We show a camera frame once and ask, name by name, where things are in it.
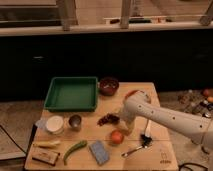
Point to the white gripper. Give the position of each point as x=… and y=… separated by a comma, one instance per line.
x=129, y=119

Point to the dark red grape bunch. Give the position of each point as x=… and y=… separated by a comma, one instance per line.
x=109, y=118

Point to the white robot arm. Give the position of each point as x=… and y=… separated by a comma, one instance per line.
x=138, y=104

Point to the metal cup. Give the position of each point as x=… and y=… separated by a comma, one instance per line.
x=75, y=122

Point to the red orange carrot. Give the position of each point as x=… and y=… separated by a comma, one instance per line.
x=130, y=93

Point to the orange fruit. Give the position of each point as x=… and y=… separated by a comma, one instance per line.
x=116, y=137

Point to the dark red bowl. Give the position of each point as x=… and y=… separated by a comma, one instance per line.
x=108, y=86

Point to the metal spoon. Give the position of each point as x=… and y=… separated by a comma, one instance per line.
x=126, y=154

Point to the blue sponge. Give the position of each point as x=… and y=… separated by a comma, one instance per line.
x=99, y=152

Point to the green pepper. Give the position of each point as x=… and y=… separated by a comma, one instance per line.
x=77, y=146

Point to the green plastic tray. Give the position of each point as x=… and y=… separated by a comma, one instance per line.
x=75, y=94

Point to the white round container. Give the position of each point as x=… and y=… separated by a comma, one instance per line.
x=55, y=124

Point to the yellow banana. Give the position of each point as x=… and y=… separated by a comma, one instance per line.
x=47, y=144

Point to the brown wooden block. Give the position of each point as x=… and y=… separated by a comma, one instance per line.
x=45, y=155

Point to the white handled brush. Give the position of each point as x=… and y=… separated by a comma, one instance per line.
x=146, y=135

